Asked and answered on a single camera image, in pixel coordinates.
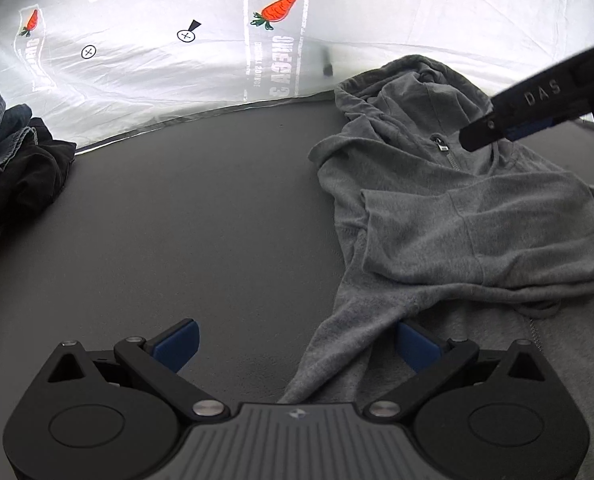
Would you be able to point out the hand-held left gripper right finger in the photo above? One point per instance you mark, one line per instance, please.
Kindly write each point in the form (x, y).
(414, 345)

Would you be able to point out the black garment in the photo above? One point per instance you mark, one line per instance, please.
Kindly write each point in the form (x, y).
(32, 175)

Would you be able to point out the grey zip hoodie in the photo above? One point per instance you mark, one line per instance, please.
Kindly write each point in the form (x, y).
(427, 220)

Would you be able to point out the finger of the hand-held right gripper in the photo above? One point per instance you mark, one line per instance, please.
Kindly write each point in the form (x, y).
(537, 127)

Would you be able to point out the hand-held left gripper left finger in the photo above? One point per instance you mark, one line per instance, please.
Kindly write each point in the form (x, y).
(177, 345)

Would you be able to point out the blue denim garment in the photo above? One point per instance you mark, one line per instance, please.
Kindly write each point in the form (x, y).
(14, 132)

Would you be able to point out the white printed sheet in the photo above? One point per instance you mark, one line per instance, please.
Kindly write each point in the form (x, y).
(177, 85)

